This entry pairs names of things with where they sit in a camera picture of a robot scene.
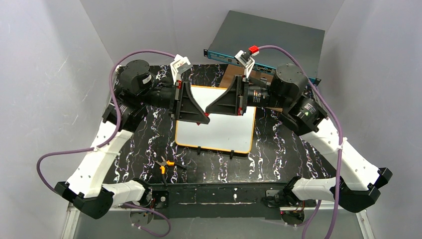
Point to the orange handled pliers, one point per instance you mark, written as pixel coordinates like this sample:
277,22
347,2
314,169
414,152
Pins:
164,164

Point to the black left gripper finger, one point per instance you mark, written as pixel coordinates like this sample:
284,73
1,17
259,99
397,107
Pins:
189,104
193,114

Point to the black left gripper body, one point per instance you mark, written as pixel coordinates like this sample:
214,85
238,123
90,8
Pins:
178,100

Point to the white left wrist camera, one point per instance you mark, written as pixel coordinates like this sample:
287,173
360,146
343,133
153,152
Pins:
179,66

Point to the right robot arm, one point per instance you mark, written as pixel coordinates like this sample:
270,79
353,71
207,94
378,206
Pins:
357,187

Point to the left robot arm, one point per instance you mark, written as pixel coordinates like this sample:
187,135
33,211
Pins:
135,88

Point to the orange framed whiteboard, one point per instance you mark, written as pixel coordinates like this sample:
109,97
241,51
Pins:
223,133

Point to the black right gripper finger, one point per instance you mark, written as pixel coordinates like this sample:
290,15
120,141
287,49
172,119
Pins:
230,94
222,108

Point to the grey network switch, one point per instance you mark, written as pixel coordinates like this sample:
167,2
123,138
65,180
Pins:
239,31

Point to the wooden board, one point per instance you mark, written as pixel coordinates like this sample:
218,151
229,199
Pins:
230,74

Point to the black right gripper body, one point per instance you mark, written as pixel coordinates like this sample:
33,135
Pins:
240,95

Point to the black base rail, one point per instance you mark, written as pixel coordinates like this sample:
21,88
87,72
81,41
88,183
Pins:
216,200

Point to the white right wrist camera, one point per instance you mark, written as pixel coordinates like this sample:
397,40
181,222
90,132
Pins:
246,59

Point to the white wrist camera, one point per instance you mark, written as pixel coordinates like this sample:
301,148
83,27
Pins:
179,66
246,59

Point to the aluminium frame rail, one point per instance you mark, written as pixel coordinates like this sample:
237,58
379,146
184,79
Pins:
120,223

